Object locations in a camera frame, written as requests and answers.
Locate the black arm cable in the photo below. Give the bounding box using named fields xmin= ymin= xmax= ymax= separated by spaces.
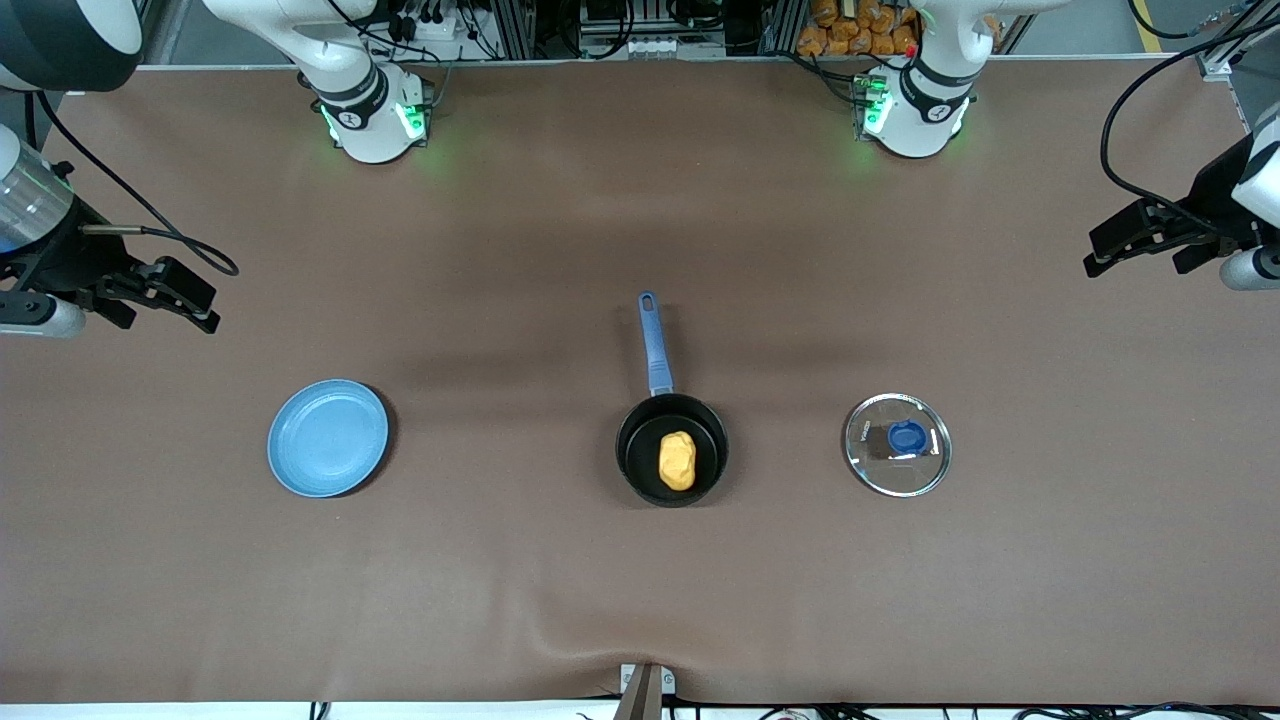
xmin=30 ymin=90 xmax=241 ymax=277
xmin=1100 ymin=0 xmax=1280 ymax=236

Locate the yellow potato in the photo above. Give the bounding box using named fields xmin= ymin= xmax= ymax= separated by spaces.
xmin=658 ymin=431 xmax=698 ymax=492

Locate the black pot with blue handle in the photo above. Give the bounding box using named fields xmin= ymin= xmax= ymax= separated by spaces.
xmin=615 ymin=290 xmax=730 ymax=508

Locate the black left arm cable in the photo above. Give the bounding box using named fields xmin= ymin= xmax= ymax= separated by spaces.
xmin=1100 ymin=0 xmax=1280 ymax=236

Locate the aluminium equipment rack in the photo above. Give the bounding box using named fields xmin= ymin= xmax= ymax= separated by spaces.
xmin=490 ymin=0 xmax=811 ymax=61

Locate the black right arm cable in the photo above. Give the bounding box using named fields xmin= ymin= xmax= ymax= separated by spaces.
xmin=30 ymin=90 xmax=241 ymax=277

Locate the aluminium frame post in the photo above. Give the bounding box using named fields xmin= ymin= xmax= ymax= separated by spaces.
xmin=1195 ymin=0 xmax=1280 ymax=81

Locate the metal table clamp bracket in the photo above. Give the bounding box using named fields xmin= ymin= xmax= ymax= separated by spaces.
xmin=618 ymin=662 xmax=677 ymax=720

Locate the white power strip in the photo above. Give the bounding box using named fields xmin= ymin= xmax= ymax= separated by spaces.
xmin=385 ymin=8 xmax=471 ymax=43

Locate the glass lid with blue knob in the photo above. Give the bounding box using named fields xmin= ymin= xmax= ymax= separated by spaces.
xmin=842 ymin=393 xmax=953 ymax=498

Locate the orange items pile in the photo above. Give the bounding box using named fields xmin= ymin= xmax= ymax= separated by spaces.
xmin=797 ymin=0 xmax=919 ymax=58

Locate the blue round plate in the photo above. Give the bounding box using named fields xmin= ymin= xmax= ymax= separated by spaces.
xmin=267 ymin=379 xmax=391 ymax=499

